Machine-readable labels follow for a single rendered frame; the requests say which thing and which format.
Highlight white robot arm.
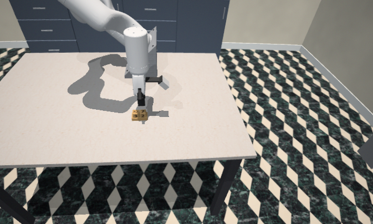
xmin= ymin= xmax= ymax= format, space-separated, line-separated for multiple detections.
xmin=58 ymin=0 xmax=170 ymax=90

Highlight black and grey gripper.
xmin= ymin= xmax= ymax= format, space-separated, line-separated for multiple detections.
xmin=130 ymin=71 xmax=148 ymax=106

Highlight tan calendar cube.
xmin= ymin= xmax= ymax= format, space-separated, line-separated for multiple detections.
xmin=132 ymin=110 xmax=140 ymax=118
xmin=140 ymin=109 xmax=146 ymax=118

